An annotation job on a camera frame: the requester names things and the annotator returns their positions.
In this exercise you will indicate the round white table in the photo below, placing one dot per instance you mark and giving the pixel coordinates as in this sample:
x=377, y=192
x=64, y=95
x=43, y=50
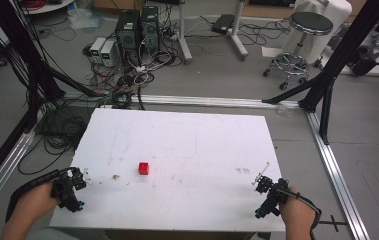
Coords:
x=48, y=6

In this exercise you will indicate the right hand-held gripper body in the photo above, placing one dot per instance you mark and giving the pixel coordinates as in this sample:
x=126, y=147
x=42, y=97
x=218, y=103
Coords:
x=273, y=201

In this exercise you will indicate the person's left hand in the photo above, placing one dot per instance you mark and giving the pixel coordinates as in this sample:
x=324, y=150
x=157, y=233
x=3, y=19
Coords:
x=38, y=203

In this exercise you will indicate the clear plastic bag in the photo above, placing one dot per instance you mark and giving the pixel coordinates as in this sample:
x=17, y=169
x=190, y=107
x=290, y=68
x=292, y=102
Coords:
x=83, y=18

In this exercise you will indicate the short aluminium floor rail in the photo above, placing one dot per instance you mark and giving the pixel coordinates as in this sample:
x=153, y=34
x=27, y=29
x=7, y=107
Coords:
x=210, y=101

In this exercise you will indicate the white power supply unit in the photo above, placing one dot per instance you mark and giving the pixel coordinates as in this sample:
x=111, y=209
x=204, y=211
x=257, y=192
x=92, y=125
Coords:
x=108, y=53
x=97, y=50

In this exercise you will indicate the white desk leg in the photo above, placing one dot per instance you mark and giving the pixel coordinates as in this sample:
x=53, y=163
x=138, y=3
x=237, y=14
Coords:
x=183, y=33
x=237, y=30

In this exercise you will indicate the person's right hand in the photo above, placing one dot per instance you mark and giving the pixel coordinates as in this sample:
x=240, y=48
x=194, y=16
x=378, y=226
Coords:
x=297, y=211

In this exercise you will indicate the long aluminium floor rail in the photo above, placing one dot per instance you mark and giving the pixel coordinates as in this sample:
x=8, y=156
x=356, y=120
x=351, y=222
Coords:
x=337, y=180

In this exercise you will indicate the black computer tower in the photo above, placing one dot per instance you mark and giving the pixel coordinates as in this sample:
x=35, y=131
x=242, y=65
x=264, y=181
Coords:
x=127, y=33
x=150, y=28

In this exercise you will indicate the black device on white board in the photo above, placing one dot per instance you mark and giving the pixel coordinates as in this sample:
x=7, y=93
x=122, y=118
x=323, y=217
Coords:
x=365, y=61

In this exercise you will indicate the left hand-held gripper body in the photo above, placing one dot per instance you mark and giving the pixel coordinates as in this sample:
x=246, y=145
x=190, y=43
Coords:
x=65, y=195

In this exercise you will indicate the flat black box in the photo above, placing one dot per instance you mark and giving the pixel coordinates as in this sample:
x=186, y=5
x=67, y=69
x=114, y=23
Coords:
x=222, y=23

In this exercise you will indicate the black braced frame post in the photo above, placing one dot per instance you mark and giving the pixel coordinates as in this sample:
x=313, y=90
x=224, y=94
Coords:
x=340, y=53

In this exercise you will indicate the red cube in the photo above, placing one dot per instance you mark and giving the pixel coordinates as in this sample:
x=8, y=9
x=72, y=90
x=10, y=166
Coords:
x=143, y=168

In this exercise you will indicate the black round stool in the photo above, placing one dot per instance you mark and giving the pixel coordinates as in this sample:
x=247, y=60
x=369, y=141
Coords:
x=305, y=33

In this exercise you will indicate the aluminium rail with black beam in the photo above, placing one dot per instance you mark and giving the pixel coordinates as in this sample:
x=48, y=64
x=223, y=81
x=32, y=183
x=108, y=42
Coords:
x=0, y=166

